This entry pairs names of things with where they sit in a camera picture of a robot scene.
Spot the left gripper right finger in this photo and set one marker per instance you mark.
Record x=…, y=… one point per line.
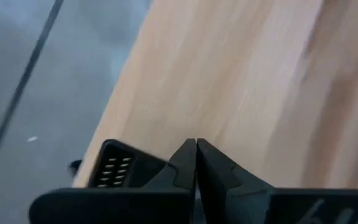
x=259, y=205

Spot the black plastic basket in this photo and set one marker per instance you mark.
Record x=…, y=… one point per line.
x=113, y=165

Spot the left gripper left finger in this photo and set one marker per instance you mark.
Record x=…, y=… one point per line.
x=135, y=205

